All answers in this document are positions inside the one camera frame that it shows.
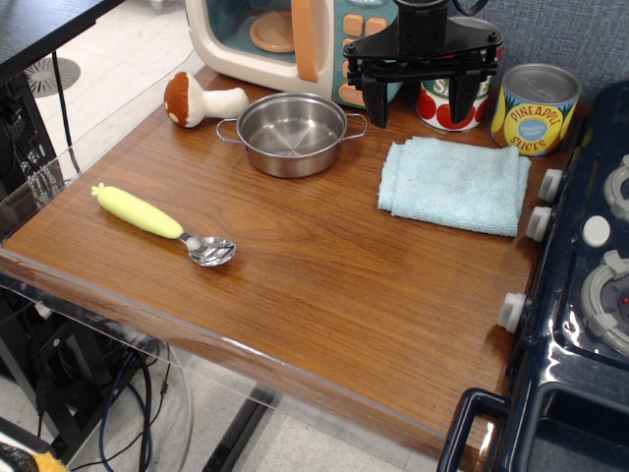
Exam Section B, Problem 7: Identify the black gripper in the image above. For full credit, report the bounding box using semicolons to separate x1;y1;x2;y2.
343;1;503;129

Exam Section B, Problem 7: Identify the small steel pan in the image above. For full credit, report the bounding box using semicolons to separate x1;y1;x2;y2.
216;92;370;179

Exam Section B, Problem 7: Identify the tomato sauce can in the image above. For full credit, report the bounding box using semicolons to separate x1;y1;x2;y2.
417;15;505;133

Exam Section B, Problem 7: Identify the light blue folded cloth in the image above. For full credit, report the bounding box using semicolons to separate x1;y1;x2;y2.
377;137;531;237

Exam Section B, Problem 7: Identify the pineapple slices can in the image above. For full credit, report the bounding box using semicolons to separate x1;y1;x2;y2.
490;63;582;156

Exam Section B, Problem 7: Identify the toy microwave oven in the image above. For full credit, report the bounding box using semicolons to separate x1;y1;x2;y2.
185;0;398;108

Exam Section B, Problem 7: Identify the plush mushroom toy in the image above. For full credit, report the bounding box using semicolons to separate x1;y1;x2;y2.
163;72;250;128

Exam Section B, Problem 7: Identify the dark blue toy stove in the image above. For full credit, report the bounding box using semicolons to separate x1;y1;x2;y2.
438;82;628;471

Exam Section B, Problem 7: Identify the black side desk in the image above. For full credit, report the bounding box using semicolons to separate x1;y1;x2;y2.
1;0;122;84

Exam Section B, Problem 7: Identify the black table leg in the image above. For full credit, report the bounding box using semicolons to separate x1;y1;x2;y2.
201;399;267;472

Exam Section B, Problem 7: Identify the yellow handled spoon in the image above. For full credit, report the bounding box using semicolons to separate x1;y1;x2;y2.
90;183;237;266

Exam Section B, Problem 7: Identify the blue floor cable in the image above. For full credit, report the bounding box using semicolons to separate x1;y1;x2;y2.
97;351;153;472

